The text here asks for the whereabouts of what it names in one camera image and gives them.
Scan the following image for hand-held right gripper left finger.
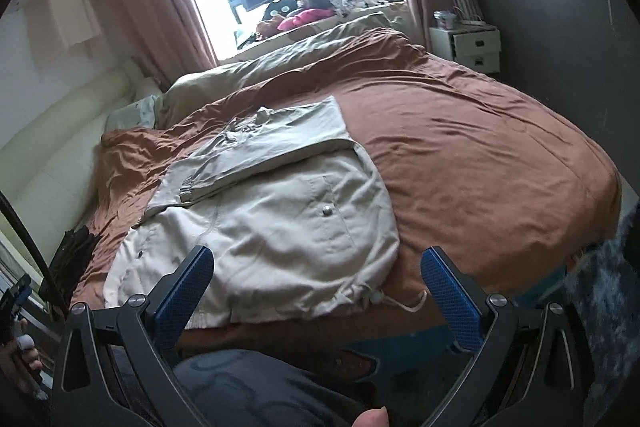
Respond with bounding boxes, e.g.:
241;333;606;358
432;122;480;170
50;245;216;427

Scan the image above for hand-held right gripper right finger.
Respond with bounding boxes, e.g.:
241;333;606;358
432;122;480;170
420;246;596;427

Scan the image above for beige jacket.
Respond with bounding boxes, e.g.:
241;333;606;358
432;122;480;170
102;95;428;328

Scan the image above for black folded clothes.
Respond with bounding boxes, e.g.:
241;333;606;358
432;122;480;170
40;227;101;308

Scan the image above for person's left hand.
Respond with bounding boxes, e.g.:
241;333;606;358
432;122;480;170
0;342;45;400

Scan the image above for person's right hand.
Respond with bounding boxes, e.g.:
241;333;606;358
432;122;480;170
352;394;389;427

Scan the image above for brown blanket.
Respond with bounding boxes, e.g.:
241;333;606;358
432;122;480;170
70;27;623;343

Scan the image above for grey blue rug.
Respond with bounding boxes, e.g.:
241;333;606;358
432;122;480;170
565;202;640;408

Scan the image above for cream padded headboard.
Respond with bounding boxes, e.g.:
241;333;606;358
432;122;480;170
0;57;151;218

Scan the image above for light blue pillow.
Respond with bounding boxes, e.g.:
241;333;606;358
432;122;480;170
105;96;163;130

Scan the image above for white pillow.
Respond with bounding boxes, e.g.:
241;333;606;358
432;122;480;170
132;77;166;100

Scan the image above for beige duvet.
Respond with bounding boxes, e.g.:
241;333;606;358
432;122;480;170
155;4;413;128

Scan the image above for white nightstand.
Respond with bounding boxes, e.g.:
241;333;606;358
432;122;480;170
429;24;502;74

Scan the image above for grey wardrobe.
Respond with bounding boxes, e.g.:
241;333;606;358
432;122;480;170
445;0;640;202

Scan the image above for pink striped rack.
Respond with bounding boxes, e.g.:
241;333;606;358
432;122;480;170
447;0;486;26

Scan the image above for cream hanging cloth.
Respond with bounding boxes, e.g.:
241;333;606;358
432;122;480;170
37;0;96;50

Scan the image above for pink cloth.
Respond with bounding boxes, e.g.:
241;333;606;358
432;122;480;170
277;8;326;32

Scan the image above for black plush toy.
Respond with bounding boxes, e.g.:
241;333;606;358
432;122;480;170
262;0;298;20

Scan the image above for black cable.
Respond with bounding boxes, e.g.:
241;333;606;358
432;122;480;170
0;189;71;313

